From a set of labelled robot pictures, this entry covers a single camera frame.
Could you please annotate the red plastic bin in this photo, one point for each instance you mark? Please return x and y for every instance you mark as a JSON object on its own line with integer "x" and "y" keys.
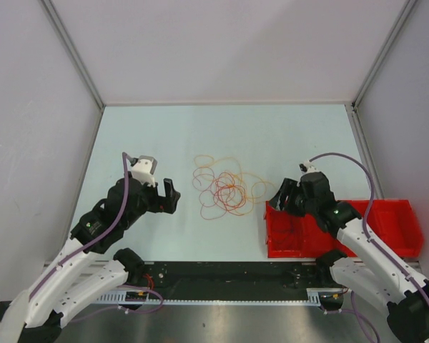
{"x": 393, "y": 220}

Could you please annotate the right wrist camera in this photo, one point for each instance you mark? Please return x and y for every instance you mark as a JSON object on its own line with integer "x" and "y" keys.
{"x": 307, "y": 167}

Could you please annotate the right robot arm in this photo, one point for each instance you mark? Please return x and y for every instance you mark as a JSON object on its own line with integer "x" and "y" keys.
{"x": 388, "y": 283}

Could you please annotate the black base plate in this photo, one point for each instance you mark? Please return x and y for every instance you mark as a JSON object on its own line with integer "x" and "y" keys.
{"x": 236, "y": 281}

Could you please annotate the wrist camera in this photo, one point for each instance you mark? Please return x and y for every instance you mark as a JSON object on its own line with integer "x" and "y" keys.
{"x": 307, "y": 167}
{"x": 142, "y": 169}

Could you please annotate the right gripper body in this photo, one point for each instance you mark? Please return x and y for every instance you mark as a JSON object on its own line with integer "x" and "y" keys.
{"x": 297, "y": 202}

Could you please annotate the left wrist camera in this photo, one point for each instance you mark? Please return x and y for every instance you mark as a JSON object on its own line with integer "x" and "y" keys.
{"x": 142, "y": 169}

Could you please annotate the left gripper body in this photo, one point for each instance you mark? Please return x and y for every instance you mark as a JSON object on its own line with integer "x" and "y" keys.
{"x": 154, "y": 202}

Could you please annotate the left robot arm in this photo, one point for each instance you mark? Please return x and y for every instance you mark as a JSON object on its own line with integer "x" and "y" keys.
{"x": 40, "y": 313}

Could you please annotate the grey slotted cable duct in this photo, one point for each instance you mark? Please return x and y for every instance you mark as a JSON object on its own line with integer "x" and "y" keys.
{"x": 118, "y": 297}

